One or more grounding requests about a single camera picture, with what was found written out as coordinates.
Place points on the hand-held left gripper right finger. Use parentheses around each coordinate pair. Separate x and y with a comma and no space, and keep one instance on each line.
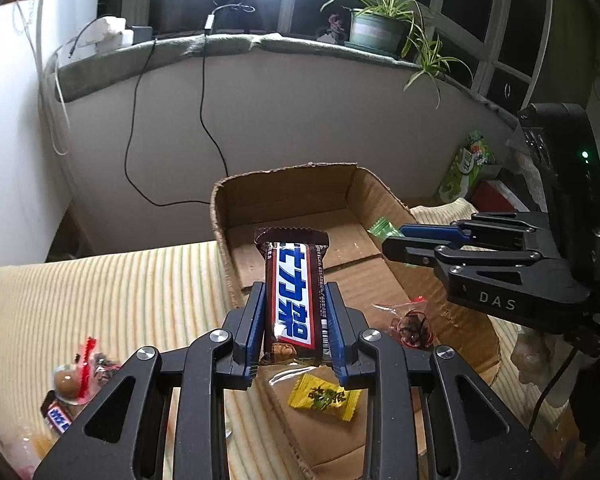
(337,337)

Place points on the dark power adapter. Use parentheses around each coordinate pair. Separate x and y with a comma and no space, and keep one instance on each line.
(141,35)

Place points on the white window frame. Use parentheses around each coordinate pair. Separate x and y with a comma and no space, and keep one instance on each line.
(286,10)

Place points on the small purple plant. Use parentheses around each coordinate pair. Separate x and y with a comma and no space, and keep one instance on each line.
(336,24)

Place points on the brown chocolate bar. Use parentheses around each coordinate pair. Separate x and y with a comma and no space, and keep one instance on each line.
(292,290)

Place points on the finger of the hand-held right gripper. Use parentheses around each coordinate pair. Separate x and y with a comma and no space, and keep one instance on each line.
(410,252)
(430,232)

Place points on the white power adapter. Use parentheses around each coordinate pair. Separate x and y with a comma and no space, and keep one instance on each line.
(107,30)

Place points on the green candy packet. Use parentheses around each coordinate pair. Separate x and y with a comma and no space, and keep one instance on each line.
(382,229)

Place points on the cardboard box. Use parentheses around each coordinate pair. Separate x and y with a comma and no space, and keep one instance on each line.
(305,195)

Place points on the yellow candy packet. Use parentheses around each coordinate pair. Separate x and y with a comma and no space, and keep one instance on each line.
(320,397)

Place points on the pink snack packet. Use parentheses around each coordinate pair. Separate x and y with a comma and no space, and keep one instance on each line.
(22,452)

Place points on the green tissue pack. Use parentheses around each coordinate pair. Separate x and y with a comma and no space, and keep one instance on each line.
(462,170)

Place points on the small chocolate bar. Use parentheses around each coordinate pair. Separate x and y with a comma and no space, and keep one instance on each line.
(57,417)

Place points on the red clear plum packet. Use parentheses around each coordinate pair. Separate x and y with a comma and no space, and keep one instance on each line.
(410,327)

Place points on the potted spider plant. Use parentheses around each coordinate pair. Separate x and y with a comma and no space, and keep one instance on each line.
(380,30)

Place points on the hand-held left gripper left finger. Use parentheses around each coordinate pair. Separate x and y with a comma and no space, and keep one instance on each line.
(252,332)

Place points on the clear packet of brown balls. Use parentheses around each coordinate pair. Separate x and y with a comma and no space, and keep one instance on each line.
(65,382)

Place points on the white cloth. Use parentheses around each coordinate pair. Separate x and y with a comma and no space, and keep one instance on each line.
(530,360)

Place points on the grey windowsill cover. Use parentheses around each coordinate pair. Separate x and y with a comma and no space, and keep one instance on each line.
(230,45)

